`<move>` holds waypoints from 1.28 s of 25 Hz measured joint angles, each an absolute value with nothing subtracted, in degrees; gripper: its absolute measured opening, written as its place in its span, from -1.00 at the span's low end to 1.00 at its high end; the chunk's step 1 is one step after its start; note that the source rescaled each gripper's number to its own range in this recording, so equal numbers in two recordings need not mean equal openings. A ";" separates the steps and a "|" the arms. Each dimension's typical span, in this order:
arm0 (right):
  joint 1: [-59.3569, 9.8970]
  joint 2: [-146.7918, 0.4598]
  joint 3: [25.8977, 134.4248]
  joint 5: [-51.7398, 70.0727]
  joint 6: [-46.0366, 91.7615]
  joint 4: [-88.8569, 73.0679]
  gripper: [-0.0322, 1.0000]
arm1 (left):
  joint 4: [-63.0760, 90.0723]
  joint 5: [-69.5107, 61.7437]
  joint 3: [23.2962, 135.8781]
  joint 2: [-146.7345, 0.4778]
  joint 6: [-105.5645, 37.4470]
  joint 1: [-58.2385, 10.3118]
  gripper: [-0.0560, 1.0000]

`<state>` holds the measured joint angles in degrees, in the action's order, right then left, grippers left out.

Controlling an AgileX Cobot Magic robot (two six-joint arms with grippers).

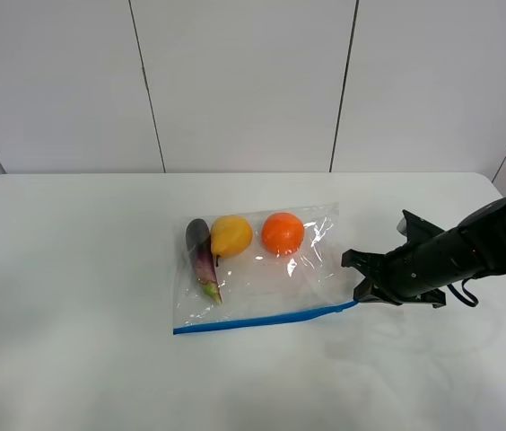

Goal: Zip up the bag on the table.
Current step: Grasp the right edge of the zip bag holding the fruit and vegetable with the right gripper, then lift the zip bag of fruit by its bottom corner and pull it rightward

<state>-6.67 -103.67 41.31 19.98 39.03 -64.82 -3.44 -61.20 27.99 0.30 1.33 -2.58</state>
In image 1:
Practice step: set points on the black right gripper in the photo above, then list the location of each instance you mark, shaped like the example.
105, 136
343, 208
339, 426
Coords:
393, 279

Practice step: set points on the clear blue-zip file bag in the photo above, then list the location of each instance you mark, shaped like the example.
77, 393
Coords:
259, 288

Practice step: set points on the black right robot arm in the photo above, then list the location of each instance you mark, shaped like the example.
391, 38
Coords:
433, 258

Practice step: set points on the orange fruit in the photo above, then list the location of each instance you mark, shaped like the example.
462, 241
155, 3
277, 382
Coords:
282, 233

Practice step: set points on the yellow pear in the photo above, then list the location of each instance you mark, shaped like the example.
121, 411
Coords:
230, 236

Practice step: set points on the purple eggplant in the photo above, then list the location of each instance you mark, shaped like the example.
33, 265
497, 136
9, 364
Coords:
198, 243

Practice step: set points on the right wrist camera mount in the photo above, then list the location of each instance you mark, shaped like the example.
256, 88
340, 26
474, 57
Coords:
416, 229

